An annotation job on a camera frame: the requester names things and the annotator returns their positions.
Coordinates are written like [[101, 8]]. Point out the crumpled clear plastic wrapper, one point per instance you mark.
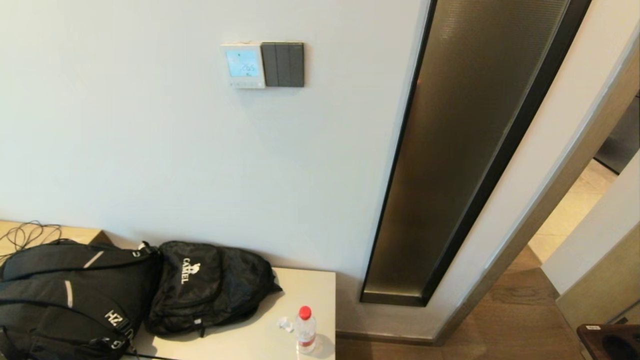
[[286, 324]]

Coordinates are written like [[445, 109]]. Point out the black Camel logo backpack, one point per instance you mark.
[[210, 290]]

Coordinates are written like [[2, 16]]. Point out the grey wall light switch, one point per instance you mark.
[[283, 65]]

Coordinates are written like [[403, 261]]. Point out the beige door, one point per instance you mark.
[[600, 240]]

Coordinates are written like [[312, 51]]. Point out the clear water bottle red cap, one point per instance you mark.
[[305, 331]]

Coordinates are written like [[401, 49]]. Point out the dark grey cabinet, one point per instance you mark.
[[625, 142]]

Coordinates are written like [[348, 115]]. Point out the grey-brown door frame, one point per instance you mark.
[[550, 200]]

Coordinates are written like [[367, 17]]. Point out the large black backpack grey stripes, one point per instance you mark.
[[75, 300]]

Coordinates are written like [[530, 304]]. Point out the white wall thermostat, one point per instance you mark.
[[243, 65]]

